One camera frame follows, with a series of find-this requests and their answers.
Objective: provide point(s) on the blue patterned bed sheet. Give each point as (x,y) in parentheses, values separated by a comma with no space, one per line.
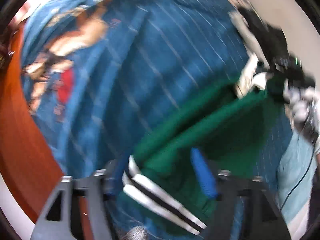
(102,75)

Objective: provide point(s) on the red-brown wooden bed frame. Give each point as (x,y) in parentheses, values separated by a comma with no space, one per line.
(27,165)

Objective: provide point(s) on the black and white garment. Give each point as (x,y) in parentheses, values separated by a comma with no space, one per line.
(266,41)

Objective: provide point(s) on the grey gloved hand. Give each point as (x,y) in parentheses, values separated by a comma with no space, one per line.
(304,107)

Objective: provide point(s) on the light blue blanket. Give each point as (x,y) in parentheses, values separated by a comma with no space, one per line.
(295,174)

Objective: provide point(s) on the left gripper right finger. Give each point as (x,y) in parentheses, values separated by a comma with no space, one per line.
(244,208)

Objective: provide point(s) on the green varsity jacket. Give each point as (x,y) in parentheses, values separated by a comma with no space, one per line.
(168,187)

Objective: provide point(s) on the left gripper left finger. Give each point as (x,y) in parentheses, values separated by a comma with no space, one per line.
(60,217)

